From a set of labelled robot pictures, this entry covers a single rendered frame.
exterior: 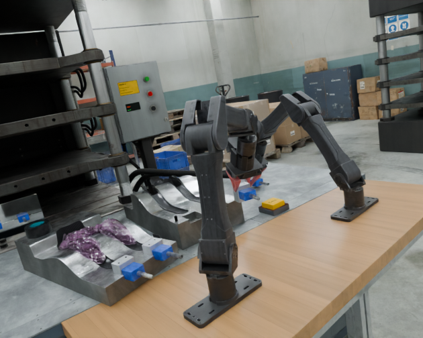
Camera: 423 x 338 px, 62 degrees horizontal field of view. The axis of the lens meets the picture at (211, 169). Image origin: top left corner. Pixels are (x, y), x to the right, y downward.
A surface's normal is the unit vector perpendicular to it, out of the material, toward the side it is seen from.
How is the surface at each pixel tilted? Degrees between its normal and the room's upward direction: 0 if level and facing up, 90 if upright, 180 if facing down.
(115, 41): 90
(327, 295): 0
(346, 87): 90
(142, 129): 90
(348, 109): 90
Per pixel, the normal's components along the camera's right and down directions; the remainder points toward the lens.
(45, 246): 0.72, -0.16
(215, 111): -0.42, -0.41
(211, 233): -0.42, 0.15
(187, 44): 0.56, 0.09
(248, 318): -0.18, -0.96
